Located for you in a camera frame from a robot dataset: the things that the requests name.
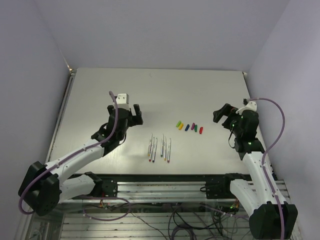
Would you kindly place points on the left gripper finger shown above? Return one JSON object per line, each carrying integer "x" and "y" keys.
{"x": 137, "y": 118}
{"x": 124, "y": 120}

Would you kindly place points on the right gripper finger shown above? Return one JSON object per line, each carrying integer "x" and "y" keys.
{"x": 226, "y": 110}
{"x": 217, "y": 116}

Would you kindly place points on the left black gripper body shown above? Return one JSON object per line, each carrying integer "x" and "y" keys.
{"x": 121, "y": 136}

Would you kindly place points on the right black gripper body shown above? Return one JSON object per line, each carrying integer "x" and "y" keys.
{"x": 231, "y": 123}

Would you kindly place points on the orange-end white pen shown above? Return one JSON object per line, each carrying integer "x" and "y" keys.
{"x": 150, "y": 146}

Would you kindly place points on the blue-end white pen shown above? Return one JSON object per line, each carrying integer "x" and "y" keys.
{"x": 154, "y": 150}

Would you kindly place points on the red-end white pen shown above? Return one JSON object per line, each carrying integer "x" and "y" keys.
{"x": 150, "y": 158}

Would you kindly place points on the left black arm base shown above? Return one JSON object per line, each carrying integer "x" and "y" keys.
{"x": 103, "y": 187}

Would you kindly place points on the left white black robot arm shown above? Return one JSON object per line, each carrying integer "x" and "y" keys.
{"x": 46, "y": 185}

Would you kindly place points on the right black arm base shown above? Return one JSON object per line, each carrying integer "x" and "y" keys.
{"x": 219, "y": 187}

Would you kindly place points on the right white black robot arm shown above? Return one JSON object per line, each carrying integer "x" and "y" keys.
{"x": 270, "y": 215}

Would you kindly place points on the green-end white pen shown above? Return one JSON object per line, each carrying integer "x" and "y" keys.
{"x": 162, "y": 146}

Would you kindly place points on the blue pen cap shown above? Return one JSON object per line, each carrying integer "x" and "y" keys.
{"x": 187, "y": 127}

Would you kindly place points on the yellow-end white pen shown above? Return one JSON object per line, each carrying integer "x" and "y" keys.
{"x": 165, "y": 148}

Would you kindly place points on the magenta-end white pen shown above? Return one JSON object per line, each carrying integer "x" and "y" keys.
{"x": 169, "y": 151}

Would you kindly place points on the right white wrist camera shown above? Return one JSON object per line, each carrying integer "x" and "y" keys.
{"x": 249, "y": 104}

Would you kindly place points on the aluminium rail frame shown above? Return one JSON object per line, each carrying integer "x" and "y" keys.
{"x": 165, "y": 97}

